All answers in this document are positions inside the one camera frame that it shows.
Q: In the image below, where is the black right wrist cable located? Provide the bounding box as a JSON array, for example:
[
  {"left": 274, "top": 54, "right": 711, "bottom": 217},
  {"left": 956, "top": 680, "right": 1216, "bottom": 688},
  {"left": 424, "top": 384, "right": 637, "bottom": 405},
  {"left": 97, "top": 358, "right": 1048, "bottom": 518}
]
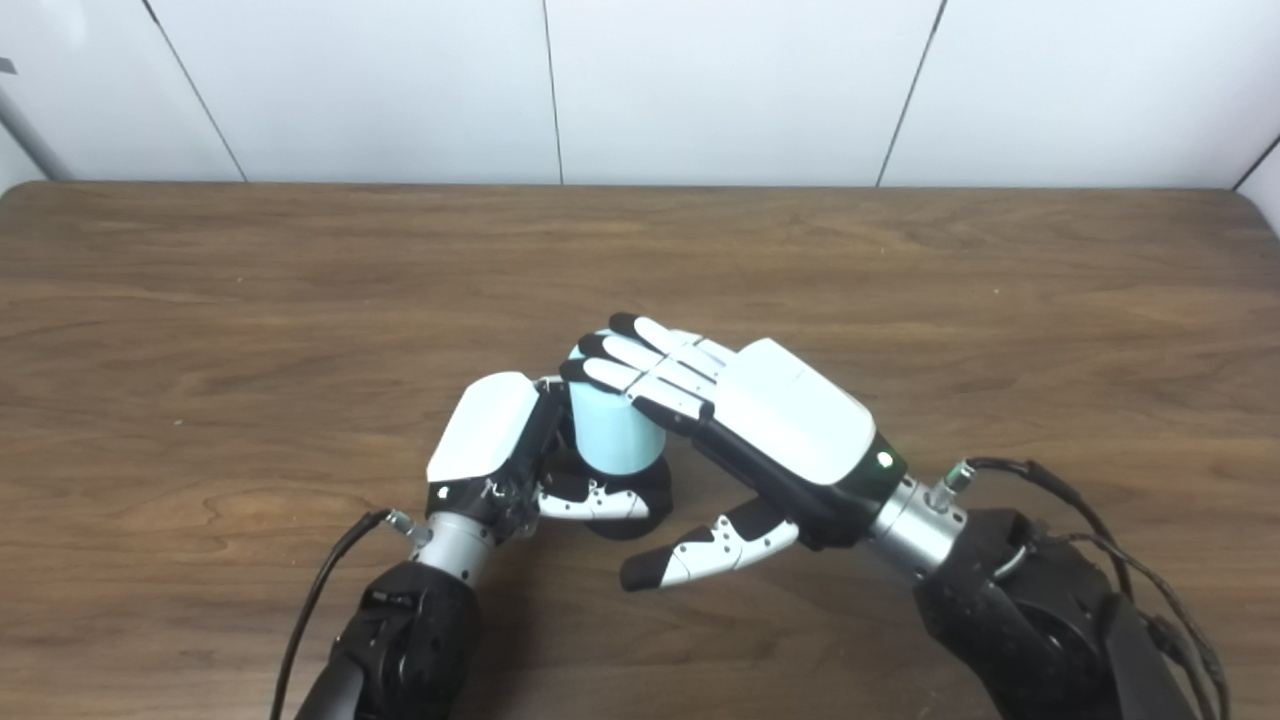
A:
[{"left": 940, "top": 457, "right": 1231, "bottom": 720}]

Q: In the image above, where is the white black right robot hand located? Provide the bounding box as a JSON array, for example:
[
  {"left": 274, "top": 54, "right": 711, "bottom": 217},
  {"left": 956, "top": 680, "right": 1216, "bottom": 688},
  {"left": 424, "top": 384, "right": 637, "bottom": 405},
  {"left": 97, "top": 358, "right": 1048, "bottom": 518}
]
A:
[{"left": 558, "top": 312, "right": 909, "bottom": 592}]

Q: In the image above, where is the grey wall corner strip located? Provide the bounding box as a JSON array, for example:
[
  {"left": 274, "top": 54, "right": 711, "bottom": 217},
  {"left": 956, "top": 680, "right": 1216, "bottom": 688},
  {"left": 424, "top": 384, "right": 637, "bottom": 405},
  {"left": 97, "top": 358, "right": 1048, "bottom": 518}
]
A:
[{"left": 0, "top": 88, "right": 77, "bottom": 183}]

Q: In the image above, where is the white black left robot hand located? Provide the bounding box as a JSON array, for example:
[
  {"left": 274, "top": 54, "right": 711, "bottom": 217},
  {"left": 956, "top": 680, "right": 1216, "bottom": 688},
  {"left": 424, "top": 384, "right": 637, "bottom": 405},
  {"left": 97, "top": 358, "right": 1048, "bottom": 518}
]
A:
[{"left": 425, "top": 371, "right": 652, "bottom": 547}]

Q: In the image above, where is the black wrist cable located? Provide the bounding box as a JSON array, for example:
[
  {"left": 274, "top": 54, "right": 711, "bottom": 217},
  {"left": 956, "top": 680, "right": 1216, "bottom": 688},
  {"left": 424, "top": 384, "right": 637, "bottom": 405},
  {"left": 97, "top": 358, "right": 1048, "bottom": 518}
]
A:
[
  {"left": 268, "top": 510, "right": 433, "bottom": 720},
  {"left": 940, "top": 457, "right": 1231, "bottom": 720}
]

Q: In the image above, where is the light blue cylinder cup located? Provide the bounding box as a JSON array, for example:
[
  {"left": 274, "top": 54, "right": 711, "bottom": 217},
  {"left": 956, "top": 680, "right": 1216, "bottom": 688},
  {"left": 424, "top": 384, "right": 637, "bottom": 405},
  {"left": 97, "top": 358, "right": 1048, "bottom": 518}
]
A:
[{"left": 566, "top": 335, "right": 668, "bottom": 476}]

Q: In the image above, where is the black flared nozzle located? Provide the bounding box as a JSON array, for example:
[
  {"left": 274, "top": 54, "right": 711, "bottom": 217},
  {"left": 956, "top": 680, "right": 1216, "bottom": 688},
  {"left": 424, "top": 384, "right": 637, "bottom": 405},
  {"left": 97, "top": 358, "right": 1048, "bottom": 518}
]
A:
[{"left": 545, "top": 450, "right": 676, "bottom": 541}]

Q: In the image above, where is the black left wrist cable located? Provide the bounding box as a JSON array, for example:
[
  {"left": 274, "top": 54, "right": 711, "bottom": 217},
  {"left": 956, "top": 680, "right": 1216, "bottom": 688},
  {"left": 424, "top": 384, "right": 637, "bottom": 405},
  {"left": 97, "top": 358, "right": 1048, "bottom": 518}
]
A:
[{"left": 268, "top": 510, "right": 433, "bottom": 720}]

